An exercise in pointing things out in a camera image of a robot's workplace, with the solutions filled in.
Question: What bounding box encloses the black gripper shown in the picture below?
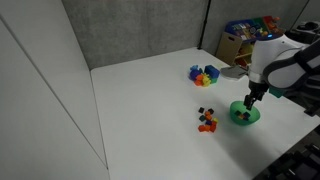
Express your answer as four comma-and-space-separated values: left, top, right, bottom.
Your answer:
243, 80, 270, 111

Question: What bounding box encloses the green plastic bowl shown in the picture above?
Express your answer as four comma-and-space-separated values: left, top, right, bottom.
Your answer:
229, 100, 261, 127

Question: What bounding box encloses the grey metal mounting plate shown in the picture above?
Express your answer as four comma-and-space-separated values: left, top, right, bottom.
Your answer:
219, 64, 251, 81

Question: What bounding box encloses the yellow toy piece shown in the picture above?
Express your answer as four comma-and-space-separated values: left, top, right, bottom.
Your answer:
201, 73, 212, 88

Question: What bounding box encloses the orange toy piece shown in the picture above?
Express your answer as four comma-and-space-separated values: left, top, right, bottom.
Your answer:
194, 73, 205, 87

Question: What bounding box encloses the purple toy piece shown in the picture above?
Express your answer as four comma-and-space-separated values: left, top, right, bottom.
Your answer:
189, 69, 201, 81

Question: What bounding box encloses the blue toy bin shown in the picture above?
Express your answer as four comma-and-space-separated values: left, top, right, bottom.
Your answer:
224, 15, 285, 43

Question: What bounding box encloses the black stand pole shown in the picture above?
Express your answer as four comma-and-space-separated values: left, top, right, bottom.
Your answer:
197, 0, 212, 51

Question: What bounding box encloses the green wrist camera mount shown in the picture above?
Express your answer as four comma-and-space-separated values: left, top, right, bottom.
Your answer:
268, 86, 285, 99

